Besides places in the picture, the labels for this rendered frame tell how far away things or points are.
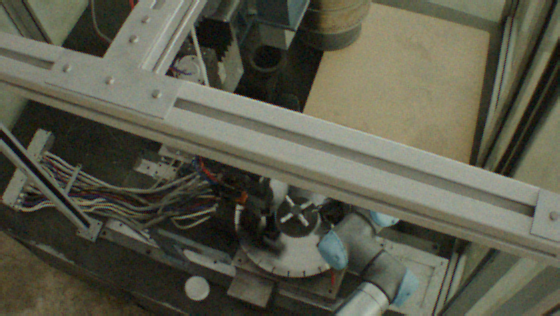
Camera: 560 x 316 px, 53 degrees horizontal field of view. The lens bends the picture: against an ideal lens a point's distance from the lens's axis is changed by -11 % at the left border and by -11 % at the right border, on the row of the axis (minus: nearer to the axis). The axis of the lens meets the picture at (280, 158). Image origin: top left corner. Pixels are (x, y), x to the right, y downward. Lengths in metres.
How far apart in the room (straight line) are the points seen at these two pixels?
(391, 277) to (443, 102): 0.94
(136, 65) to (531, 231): 0.36
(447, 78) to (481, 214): 1.65
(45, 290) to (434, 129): 1.83
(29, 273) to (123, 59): 2.40
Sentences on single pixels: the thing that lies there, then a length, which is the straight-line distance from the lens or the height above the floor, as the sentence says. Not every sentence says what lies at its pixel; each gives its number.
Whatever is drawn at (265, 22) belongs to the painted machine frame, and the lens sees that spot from 1.48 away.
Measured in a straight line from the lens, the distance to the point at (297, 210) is 1.59.
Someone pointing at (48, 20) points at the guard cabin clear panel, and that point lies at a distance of 2.40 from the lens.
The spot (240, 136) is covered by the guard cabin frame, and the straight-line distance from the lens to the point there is 0.50.
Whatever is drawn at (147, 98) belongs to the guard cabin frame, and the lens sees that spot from 0.53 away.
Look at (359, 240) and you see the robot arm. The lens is 1.26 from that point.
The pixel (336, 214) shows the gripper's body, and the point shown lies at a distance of 1.40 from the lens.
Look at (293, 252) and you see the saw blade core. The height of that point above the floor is 0.95.
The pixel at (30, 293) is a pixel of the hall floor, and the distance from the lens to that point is 2.88.
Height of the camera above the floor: 2.48
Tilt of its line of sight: 64 degrees down
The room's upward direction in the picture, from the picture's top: 10 degrees counter-clockwise
